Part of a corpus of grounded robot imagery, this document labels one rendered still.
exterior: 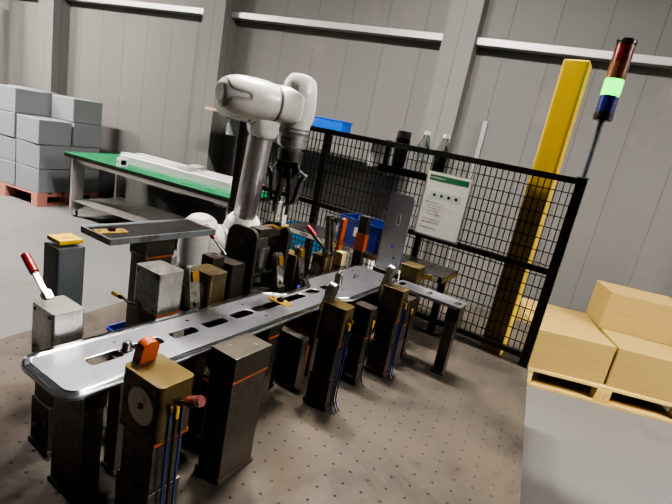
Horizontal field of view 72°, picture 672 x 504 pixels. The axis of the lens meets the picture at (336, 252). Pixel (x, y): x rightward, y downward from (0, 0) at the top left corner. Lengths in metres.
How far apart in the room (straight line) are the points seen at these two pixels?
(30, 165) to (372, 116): 4.12
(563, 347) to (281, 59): 4.12
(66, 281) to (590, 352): 3.41
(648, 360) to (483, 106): 2.61
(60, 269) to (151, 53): 5.74
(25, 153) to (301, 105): 5.64
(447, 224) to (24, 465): 1.78
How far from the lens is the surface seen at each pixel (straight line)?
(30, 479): 1.30
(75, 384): 1.02
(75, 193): 6.26
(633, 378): 4.08
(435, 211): 2.26
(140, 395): 0.94
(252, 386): 1.16
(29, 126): 6.70
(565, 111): 2.19
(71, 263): 1.34
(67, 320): 1.17
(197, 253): 2.07
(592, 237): 4.91
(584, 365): 3.94
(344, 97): 5.31
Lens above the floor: 1.54
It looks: 14 degrees down
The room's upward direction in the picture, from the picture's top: 11 degrees clockwise
